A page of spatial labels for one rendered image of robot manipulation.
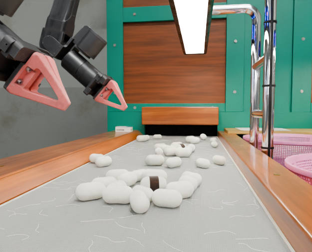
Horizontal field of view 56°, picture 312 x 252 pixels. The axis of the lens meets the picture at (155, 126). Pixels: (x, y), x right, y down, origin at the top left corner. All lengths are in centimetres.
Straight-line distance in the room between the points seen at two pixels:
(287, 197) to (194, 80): 94
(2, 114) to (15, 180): 341
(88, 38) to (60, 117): 276
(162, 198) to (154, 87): 92
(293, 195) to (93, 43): 60
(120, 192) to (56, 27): 56
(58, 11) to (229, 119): 74
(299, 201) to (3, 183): 34
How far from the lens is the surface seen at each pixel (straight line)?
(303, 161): 59
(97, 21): 351
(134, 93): 124
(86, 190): 36
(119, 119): 124
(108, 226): 30
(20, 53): 41
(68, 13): 83
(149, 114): 115
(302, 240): 25
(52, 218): 33
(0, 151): 389
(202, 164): 55
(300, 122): 126
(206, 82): 121
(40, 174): 48
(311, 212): 29
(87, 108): 340
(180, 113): 113
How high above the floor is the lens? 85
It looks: 3 degrees down
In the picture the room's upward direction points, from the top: straight up
